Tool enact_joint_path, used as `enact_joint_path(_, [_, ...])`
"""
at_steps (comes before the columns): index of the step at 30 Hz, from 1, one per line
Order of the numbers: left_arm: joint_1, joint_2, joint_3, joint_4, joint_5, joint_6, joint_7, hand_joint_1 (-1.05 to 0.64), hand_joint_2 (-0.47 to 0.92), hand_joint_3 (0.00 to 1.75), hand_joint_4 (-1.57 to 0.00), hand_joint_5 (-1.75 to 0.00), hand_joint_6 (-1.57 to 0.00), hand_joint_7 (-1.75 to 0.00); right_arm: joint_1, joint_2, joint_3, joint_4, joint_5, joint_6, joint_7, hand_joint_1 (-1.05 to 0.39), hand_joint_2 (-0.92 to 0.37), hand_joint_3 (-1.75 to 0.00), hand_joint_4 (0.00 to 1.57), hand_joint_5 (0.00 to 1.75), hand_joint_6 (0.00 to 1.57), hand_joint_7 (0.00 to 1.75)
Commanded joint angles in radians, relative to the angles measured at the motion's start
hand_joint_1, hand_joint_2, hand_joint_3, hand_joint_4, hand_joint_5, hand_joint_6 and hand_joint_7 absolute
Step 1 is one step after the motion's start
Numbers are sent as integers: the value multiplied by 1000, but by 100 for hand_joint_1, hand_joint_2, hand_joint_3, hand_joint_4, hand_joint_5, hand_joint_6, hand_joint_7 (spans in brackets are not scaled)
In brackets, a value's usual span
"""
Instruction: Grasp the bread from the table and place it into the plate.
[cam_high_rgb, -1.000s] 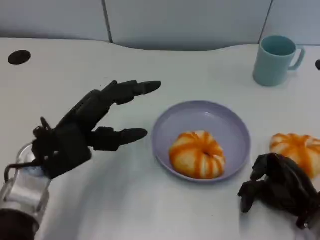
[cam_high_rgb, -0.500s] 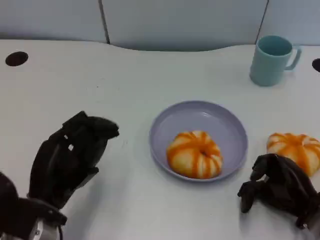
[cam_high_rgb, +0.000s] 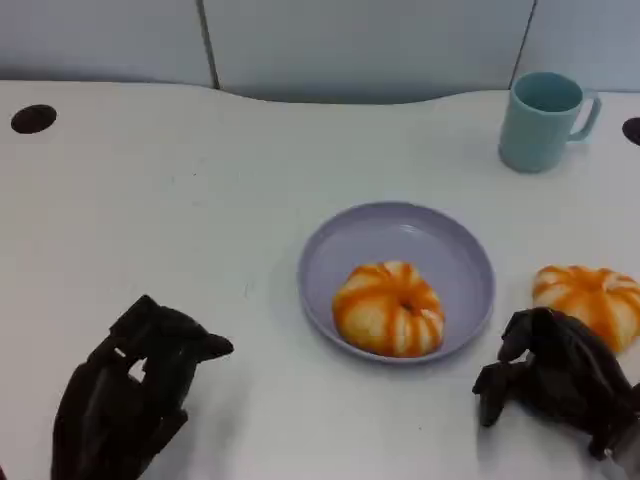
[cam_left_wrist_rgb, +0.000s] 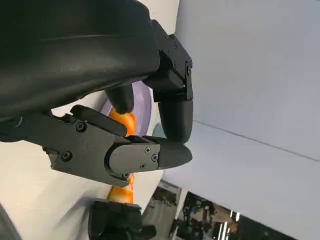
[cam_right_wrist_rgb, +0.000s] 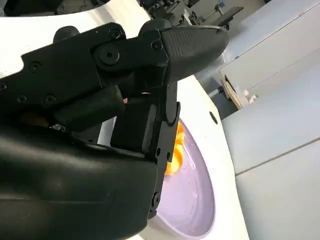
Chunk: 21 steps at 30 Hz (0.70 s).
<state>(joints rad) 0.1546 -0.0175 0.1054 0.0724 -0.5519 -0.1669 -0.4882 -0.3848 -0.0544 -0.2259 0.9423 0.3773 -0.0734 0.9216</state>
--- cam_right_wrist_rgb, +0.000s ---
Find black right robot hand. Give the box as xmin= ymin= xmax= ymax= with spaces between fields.
xmin=0 ymin=21 xmax=230 ymax=240

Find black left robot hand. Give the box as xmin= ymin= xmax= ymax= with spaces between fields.
xmin=53 ymin=19 xmax=172 ymax=43

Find orange and white bread roll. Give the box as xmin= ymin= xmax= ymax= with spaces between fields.
xmin=164 ymin=121 xmax=187 ymax=177

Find workshop desk with equipment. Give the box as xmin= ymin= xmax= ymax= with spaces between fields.
xmin=149 ymin=0 xmax=216 ymax=27

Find lilac plate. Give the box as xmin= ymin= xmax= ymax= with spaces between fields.
xmin=97 ymin=117 xmax=217 ymax=238

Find wooden board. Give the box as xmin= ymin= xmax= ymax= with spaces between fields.
xmin=223 ymin=74 xmax=245 ymax=110

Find small white objects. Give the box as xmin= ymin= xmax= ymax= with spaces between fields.
xmin=245 ymin=89 xmax=259 ymax=104

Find pale grey tall cabinet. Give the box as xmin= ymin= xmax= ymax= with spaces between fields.
xmin=219 ymin=0 xmax=320 ymax=109

